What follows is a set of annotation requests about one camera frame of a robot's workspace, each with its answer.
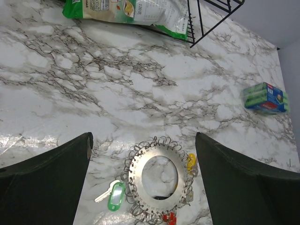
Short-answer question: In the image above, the green white snack bag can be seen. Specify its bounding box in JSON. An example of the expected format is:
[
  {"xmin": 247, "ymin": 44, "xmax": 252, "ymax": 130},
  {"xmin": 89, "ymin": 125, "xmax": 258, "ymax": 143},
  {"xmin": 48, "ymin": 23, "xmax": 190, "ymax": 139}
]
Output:
[{"xmin": 62, "ymin": 0, "xmax": 188, "ymax": 40}]

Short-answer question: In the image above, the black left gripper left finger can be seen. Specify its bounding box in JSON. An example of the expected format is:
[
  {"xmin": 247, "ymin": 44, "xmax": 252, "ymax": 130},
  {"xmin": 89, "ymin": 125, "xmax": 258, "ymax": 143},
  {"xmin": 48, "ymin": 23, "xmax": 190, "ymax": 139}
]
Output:
[{"xmin": 0, "ymin": 132, "xmax": 93, "ymax": 225}]

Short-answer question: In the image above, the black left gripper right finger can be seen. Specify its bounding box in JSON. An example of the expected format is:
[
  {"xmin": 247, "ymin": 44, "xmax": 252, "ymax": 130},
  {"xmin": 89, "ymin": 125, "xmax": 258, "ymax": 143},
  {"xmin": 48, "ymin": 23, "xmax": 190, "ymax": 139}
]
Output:
[{"xmin": 195, "ymin": 132, "xmax": 300, "ymax": 225}]

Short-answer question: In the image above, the green tagged key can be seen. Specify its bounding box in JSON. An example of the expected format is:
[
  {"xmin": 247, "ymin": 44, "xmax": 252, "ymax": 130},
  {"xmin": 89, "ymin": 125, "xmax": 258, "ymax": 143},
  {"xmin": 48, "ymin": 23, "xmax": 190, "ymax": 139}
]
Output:
[{"xmin": 94, "ymin": 180, "xmax": 126, "ymax": 211}]

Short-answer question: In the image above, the blue green sponge pack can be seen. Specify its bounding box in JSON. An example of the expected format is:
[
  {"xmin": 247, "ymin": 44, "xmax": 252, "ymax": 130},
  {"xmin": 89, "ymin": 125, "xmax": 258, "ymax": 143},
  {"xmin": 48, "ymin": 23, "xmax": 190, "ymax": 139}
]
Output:
[{"xmin": 241, "ymin": 82, "xmax": 290, "ymax": 115}]

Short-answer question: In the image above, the black wire rack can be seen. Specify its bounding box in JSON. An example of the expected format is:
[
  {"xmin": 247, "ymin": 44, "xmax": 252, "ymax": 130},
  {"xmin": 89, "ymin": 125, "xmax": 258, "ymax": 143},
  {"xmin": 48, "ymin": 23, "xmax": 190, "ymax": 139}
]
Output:
[{"xmin": 137, "ymin": 0, "xmax": 245, "ymax": 48}]

